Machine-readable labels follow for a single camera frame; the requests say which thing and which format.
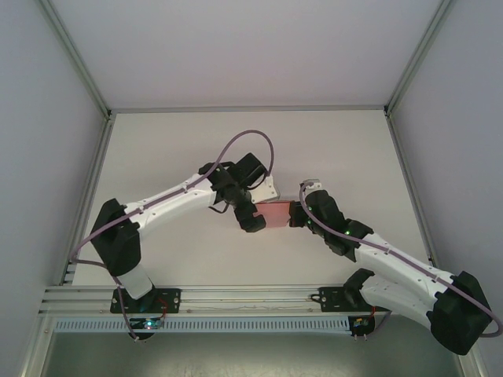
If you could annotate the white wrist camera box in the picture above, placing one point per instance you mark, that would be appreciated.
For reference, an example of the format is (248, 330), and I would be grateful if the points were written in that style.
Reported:
(265, 190)
(312, 183)

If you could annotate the aluminium frame leg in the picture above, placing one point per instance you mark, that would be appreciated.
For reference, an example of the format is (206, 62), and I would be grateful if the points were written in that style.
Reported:
(473, 365)
(33, 345)

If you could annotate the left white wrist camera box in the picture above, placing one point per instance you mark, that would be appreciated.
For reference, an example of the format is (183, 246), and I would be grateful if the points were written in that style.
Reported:
(265, 190)

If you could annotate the aluminium frame post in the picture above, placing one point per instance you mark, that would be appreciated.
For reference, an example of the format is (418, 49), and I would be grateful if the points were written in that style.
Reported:
(418, 51)
(74, 55)

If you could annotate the right arm's black base plate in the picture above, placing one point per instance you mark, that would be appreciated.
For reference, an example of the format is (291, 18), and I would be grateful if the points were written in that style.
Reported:
(334, 302)

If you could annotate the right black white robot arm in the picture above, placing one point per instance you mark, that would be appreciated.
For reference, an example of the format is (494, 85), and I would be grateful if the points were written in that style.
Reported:
(456, 314)

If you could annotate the left arm's black base plate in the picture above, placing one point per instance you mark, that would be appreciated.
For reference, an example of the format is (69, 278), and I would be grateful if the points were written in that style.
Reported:
(169, 300)

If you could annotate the black rail clamp lever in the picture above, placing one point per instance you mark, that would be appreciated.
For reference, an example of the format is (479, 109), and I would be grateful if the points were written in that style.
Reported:
(314, 295)

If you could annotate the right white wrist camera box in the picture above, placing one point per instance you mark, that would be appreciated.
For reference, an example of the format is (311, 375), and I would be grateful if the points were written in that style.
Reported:
(312, 183)

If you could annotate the black round mount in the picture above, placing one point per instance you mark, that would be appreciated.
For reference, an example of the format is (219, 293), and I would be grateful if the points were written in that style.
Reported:
(143, 336)
(369, 330)

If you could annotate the aluminium side frame bar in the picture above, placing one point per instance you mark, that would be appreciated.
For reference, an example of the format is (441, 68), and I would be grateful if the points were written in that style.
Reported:
(410, 188)
(94, 176)

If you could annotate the pink paper box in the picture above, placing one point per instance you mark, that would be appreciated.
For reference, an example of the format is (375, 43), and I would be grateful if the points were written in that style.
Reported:
(277, 214)

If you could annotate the small green circuit board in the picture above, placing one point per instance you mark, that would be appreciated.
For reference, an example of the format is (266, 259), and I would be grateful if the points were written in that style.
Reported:
(359, 324)

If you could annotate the long aluminium frame bar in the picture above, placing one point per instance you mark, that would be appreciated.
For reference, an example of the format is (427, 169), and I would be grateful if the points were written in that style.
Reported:
(247, 108)

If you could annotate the circuit board with green light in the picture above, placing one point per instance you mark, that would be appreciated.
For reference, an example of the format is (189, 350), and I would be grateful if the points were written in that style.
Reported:
(148, 324)

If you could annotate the aluminium mounting rail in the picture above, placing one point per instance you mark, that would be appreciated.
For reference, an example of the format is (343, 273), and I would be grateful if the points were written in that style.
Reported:
(251, 300)

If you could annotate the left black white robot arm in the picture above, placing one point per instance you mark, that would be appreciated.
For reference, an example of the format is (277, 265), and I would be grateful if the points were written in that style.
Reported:
(118, 239)

